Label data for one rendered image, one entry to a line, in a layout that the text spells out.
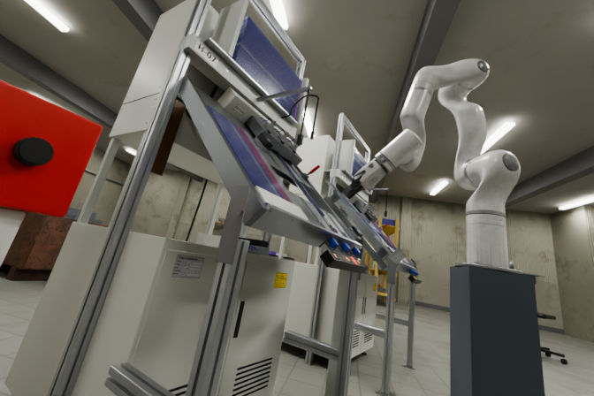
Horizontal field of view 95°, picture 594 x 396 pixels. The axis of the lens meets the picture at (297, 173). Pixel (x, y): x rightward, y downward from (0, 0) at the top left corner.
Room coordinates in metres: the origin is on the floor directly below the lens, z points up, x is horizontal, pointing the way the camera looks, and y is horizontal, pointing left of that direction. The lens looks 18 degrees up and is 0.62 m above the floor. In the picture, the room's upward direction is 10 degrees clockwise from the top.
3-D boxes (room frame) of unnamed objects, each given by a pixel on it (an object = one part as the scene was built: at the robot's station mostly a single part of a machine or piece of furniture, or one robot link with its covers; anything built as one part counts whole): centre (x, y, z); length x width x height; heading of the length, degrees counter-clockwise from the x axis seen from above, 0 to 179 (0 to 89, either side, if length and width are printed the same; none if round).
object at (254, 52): (1.24, 0.26, 1.52); 0.51 x 0.13 x 0.27; 146
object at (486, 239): (0.96, -0.70, 0.79); 0.19 x 0.19 x 0.18
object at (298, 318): (2.37, -0.58, 0.65); 1.01 x 0.73 x 1.29; 56
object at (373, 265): (7.83, -2.69, 1.05); 2.40 x 0.62 x 2.10; 167
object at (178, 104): (1.05, 0.54, 1.02); 0.06 x 0.01 x 0.35; 146
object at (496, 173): (0.92, -0.71, 1.00); 0.19 x 0.12 x 0.24; 7
